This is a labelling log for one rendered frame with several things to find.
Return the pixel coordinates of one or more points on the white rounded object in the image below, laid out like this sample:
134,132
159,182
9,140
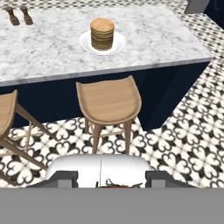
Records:
87,167

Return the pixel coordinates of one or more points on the light wooden bar stool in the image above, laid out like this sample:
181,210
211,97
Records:
108,102
5,113

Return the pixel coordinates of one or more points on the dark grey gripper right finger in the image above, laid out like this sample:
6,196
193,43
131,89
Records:
157,177

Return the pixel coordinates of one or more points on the red strawberry with green leaves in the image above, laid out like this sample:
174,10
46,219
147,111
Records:
120,185

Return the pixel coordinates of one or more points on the white round plate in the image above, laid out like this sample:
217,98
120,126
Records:
118,43

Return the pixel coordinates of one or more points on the stack of brown pancakes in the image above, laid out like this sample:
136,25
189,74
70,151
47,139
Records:
102,33

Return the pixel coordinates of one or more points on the dark blue marble-topped dining counter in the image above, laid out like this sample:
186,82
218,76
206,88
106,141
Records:
175,87

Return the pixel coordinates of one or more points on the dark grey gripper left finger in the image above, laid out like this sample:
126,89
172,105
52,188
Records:
65,177

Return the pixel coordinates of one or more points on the grey appliance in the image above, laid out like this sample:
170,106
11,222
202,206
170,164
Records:
195,5

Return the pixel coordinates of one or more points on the dark blue cabinet run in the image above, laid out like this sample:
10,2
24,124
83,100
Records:
217,10

